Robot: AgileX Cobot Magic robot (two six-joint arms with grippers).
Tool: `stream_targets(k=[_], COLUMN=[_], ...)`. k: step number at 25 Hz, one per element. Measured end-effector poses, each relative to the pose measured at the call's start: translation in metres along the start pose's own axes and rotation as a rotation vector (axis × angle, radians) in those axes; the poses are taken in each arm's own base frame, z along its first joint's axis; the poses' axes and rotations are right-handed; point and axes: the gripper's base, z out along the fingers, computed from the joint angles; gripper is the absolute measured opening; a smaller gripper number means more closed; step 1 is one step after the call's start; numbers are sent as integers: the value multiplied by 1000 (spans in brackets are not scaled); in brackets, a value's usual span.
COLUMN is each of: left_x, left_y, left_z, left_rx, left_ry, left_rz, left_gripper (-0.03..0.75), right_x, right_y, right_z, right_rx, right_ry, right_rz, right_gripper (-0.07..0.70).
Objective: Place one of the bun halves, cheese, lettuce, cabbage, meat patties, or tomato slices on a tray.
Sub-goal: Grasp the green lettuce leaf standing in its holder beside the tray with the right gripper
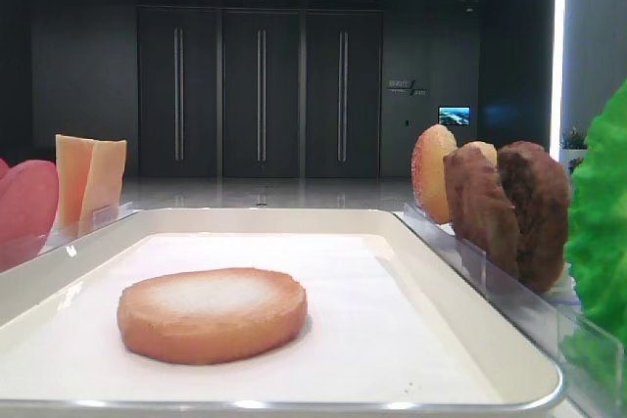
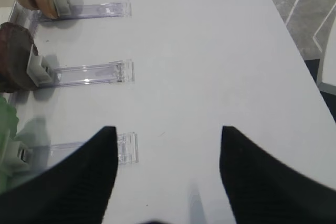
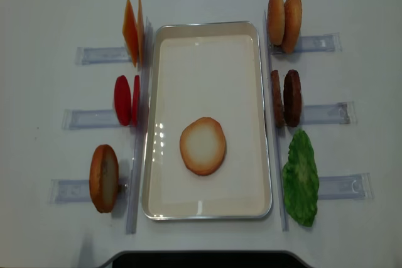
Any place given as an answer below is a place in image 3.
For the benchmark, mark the clear pusher rail upper right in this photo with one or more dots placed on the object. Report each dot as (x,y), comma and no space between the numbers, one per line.
(321,43)

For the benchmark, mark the left bun slice upper right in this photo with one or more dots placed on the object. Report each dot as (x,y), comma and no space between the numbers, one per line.
(276,21)

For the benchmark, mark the tomato slice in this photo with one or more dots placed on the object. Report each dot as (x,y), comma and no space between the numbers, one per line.
(122,100)
(136,99)

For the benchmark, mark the right meat patty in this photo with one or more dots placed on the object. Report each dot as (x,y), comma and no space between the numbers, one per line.
(292,98)

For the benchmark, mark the left cheese slice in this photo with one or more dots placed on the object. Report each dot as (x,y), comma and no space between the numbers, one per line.
(130,33)

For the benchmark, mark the right cheese slice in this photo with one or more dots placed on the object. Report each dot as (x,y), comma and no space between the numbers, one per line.
(140,28)

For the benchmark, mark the meat patty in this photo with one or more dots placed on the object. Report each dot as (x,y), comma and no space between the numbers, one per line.
(277,100)
(292,98)

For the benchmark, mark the clear pusher rail upper left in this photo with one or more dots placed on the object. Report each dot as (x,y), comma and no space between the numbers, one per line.
(88,56)

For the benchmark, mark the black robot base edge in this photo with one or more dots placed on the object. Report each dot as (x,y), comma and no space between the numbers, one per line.
(207,259)

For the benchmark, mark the metal baking tray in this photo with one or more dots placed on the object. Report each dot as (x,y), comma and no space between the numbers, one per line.
(208,70)

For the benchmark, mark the bread slice lower left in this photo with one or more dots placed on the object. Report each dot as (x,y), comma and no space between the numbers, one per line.
(104,178)

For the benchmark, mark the clear pusher rail middle left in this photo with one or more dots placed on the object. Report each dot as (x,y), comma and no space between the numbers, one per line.
(89,119)

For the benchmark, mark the left tomato slice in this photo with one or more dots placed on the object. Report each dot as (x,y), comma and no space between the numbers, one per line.
(122,100)

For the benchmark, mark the right tomato slice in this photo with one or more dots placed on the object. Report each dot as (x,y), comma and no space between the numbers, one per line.
(136,99)

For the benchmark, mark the bread slice in tray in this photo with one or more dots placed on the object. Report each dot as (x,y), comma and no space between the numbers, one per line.
(202,146)

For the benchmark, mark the left meat patty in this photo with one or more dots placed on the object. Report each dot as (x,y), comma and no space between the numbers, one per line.
(277,100)

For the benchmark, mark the bun slice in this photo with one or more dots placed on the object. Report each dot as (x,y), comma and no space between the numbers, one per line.
(276,21)
(293,17)

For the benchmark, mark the green lettuce leaf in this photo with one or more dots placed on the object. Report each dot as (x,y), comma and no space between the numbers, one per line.
(300,180)

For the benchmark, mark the clear pusher rail lower left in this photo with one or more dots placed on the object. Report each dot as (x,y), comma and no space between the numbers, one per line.
(69,191)

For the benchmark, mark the clear pusher rail lower right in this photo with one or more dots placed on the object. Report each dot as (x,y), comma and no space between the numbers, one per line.
(355,186)

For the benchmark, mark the cheese slice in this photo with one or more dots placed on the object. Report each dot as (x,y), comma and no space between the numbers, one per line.
(130,33)
(140,28)

